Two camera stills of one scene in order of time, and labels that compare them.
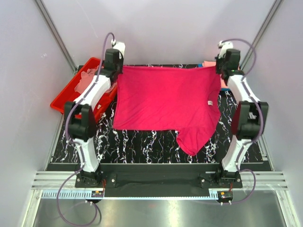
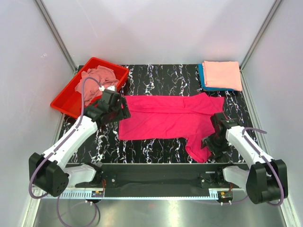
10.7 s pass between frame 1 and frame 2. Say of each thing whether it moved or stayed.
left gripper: moved
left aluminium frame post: stayed
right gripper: moved
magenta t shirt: moved
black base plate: stayed
